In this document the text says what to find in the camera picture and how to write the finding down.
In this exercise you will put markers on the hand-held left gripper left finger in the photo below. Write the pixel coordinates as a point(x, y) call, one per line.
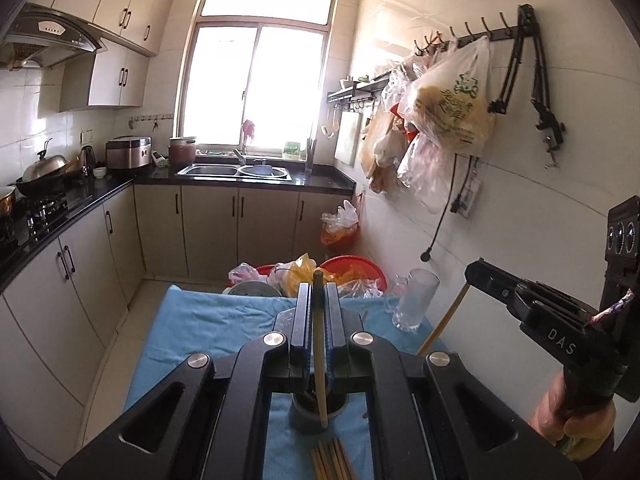
point(301, 320)

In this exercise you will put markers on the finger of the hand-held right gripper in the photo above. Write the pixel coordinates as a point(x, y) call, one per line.
point(495, 285)

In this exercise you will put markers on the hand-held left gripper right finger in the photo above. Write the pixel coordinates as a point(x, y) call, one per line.
point(332, 320)

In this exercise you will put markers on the wooden chopstick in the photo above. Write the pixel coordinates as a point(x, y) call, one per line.
point(319, 360)
point(442, 321)

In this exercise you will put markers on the round metal utensil holder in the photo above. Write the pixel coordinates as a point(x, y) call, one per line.
point(305, 422)

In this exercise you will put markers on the bunch of chopsticks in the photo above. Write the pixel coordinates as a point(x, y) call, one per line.
point(330, 460)

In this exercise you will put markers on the person's right hand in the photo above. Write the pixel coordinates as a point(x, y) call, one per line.
point(547, 410)

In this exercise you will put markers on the clear crumpled plastic bag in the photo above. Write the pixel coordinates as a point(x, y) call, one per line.
point(360, 285)

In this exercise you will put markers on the yellow plastic bag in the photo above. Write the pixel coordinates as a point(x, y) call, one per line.
point(300, 272)

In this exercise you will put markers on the round grey white lid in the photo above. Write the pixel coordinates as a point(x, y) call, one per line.
point(250, 290)

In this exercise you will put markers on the large red plastic basin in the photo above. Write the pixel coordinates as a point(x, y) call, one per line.
point(357, 264)

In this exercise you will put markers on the pink white plastic bag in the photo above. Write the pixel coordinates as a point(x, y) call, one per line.
point(245, 274)

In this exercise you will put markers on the red waste bin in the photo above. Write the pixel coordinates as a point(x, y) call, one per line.
point(340, 241)

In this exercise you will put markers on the clear glass mug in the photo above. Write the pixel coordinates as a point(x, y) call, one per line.
point(415, 302)

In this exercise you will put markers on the hanging badge card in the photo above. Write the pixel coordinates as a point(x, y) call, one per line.
point(469, 197)

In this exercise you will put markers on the blue table cloth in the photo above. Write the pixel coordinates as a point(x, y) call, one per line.
point(200, 320)

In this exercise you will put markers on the hanging clear plastic bag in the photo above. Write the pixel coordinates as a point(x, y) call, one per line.
point(425, 175)

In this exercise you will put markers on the beige base cabinets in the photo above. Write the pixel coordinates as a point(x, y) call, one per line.
point(210, 225)

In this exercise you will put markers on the tall chopstick jar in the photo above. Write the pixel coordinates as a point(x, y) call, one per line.
point(309, 160)

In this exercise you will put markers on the brown paper bag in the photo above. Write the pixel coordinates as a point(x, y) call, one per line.
point(377, 160)

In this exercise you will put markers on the green package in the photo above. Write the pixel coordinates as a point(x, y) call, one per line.
point(292, 150)

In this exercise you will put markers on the stainless steel double sink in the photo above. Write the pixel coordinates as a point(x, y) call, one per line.
point(215, 171)

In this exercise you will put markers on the steel faucet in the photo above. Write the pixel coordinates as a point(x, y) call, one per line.
point(240, 156)

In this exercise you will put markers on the red hanging plastic bag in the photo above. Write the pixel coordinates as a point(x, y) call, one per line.
point(407, 132)

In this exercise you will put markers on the white cutting board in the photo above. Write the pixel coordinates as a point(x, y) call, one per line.
point(347, 137)

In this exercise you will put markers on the printed translucent shopping bag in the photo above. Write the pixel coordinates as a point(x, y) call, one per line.
point(450, 105)

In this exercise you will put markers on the hanging ladle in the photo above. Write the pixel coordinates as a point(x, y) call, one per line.
point(327, 129)

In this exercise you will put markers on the pink rubber glove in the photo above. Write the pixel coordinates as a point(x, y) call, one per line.
point(248, 130)

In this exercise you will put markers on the black kitchen countertop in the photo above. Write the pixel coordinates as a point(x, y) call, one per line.
point(160, 176)

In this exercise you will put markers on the brown ceramic pot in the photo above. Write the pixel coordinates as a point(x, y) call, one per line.
point(182, 151)

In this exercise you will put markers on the white green small container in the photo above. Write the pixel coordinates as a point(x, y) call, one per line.
point(160, 160)

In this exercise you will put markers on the bunched clear hanging bags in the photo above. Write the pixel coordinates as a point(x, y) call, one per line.
point(405, 80)

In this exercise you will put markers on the kitchen window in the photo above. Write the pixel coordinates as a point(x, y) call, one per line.
point(260, 85)

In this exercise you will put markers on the silver rice cooker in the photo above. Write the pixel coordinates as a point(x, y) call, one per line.
point(127, 152)

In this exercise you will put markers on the small white cup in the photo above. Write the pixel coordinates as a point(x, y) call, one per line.
point(100, 172)

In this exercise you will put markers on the steel kettle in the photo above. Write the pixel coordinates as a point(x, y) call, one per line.
point(88, 160)

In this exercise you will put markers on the black gas stove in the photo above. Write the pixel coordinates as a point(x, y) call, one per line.
point(45, 207)

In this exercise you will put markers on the wok with steel lid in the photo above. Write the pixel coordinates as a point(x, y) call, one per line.
point(42, 167)

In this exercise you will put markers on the golden pot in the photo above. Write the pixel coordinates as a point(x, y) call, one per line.
point(6, 202)

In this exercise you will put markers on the steel range hood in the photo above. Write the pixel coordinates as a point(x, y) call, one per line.
point(50, 35)

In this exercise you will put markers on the black wall shelf rack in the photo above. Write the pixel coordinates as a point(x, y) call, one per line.
point(357, 91)

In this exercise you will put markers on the black wall hook rail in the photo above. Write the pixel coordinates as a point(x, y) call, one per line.
point(475, 36)

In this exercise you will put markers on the small wall key hooks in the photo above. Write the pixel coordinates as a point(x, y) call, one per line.
point(150, 119)

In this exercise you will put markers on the white wall outlet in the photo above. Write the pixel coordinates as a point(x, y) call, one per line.
point(86, 136)

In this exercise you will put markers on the small white wall cabinet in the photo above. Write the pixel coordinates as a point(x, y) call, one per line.
point(110, 77)

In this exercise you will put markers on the long white wall cabinet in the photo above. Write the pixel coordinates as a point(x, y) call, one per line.
point(115, 0)

